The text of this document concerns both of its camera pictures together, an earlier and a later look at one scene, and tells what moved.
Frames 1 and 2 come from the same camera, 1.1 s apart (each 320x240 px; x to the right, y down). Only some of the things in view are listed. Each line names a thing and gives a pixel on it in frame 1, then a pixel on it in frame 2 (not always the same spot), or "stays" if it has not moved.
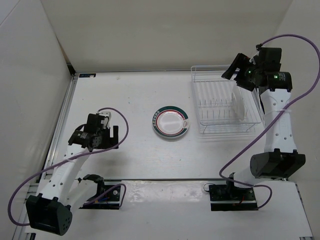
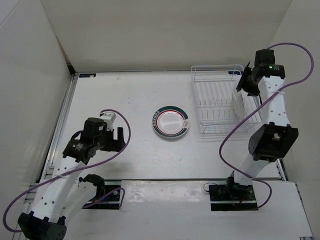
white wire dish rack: x=223 y=107 stays
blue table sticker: x=87 y=75 stays
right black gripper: x=240 y=60 → x=242 y=83
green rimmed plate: x=170 y=121 stays
